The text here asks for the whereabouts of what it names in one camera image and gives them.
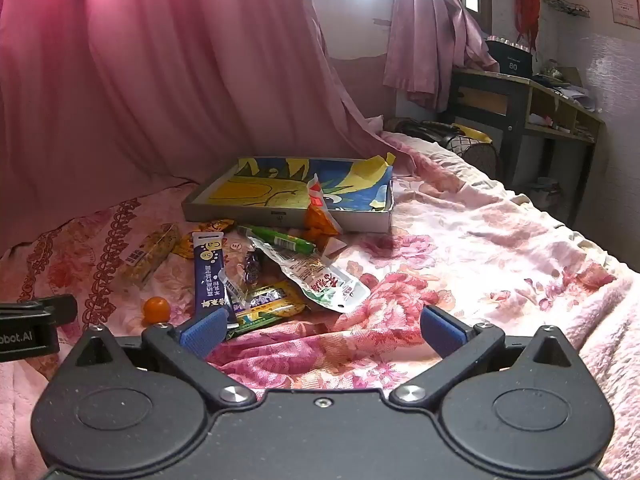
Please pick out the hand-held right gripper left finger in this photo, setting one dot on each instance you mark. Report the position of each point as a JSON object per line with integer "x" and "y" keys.
{"x": 202, "y": 332}

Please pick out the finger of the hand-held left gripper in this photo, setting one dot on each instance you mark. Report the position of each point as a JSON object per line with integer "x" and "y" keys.
{"x": 50, "y": 306}

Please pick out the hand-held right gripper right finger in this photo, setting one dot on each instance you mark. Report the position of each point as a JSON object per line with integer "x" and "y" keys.
{"x": 440, "y": 335}

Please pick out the small orange fruit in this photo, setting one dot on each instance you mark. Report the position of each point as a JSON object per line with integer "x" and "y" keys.
{"x": 156, "y": 310}

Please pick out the blue stick packet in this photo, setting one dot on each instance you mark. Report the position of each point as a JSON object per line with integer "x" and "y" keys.
{"x": 207, "y": 275}

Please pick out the green yellow snack packet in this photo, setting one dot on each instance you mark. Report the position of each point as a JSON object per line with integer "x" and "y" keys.
{"x": 270, "y": 306}

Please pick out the purple candy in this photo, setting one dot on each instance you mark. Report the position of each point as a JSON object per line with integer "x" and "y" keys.
{"x": 252, "y": 267}

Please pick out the yellow snack bar packet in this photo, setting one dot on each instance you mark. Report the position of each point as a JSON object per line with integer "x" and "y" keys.
{"x": 150, "y": 252}

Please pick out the orange brown snack packet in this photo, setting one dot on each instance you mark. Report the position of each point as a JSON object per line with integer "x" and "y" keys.
{"x": 214, "y": 226}

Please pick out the green snack stick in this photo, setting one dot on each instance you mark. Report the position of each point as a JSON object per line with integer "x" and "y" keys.
{"x": 280, "y": 240}

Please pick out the clear red print snack packet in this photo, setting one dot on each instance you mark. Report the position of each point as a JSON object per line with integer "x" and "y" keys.
{"x": 325, "y": 285}

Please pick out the shallow cardboard box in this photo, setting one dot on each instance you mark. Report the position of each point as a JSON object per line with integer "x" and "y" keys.
{"x": 250, "y": 190}

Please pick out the pink floral bedsheet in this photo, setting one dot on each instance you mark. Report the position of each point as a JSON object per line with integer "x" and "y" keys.
{"x": 475, "y": 240}

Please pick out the pink fleece blanket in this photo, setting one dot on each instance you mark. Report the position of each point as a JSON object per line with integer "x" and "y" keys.
{"x": 615, "y": 340}

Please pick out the dark mesh basket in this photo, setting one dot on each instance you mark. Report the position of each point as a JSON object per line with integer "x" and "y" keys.
{"x": 475, "y": 157}

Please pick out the yellow paper bag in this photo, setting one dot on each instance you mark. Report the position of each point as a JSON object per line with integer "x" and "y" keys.
{"x": 475, "y": 135}

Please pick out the black bag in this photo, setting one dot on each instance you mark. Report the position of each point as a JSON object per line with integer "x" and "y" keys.
{"x": 425, "y": 130}

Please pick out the dark wooden desk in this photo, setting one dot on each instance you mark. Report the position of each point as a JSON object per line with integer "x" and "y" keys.
{"x": 515, "y": 105}

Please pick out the pink curtain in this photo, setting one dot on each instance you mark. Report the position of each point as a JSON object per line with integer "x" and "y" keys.
{"x": 150, "y": 60}

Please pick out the stack of papers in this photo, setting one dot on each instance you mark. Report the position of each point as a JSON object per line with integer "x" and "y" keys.
{"x": 570, "y": 91}

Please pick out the black box with white number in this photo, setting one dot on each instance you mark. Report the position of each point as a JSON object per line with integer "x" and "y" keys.
{"x": 510, "y": 60}

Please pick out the pink hanging garment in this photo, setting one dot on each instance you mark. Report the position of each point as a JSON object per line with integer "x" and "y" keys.
{"x": 430, "y": 35}

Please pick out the red hanging decoration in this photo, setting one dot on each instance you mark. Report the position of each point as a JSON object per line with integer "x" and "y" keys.
{"x": 527, "y": 0}

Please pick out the wall poster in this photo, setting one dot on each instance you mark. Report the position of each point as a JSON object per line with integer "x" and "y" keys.
{"x": 625, "y": 6}

